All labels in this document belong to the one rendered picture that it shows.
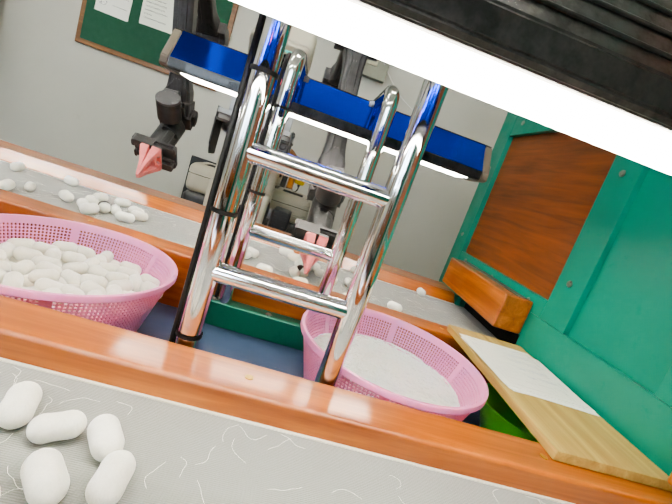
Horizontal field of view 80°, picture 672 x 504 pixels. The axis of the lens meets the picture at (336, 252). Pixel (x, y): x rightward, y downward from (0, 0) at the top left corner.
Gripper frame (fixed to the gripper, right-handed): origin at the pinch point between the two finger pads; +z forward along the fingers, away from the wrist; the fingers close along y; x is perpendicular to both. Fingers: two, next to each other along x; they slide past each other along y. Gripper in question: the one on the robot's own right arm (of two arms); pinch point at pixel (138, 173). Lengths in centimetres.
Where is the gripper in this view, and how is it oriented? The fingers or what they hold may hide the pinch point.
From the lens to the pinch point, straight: 103.8
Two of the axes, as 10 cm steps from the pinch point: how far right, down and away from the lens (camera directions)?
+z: -1.7, 7.7, -6.2
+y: 9.4, 3.1, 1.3
